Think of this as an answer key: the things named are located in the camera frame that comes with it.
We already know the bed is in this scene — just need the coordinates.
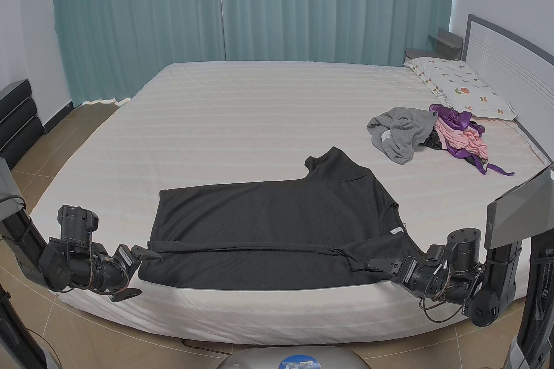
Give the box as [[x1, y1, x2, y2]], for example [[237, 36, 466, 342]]
[[28, 14, 554, 344]]

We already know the white printed pillow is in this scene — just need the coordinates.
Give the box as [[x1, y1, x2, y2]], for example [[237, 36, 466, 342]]
[[403, 56, 519, 120]]

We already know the pile of clothes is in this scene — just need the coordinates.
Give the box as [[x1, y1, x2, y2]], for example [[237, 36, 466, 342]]
[[424, 103, 516, 178]]

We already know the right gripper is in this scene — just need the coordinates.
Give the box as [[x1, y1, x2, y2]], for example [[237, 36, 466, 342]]
[[367, 256, 472, 302]]

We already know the grey garment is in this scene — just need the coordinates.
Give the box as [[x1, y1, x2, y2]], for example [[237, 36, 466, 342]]
[[366, 107, 439, 165]]

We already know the black chest of drawers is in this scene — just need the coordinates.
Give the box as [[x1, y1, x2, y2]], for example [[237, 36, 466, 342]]
[[0, 78, 44, 169]]

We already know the grey bedside table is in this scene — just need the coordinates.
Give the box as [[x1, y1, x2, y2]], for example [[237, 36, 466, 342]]
[[405, 28, 465, 62]]

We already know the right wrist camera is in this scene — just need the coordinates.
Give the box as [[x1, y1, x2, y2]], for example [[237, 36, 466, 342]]
[[425, 244, 447, 264]]

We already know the black T-shirt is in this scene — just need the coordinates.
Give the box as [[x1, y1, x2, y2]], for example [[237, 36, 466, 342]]
[[138, 146, 427, 291]]

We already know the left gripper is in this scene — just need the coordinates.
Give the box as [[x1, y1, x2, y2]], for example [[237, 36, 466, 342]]
[[69, 243, 163, 304]]

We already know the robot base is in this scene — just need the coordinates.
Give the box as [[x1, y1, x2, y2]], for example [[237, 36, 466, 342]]
[[216, 347, 366, 369]]

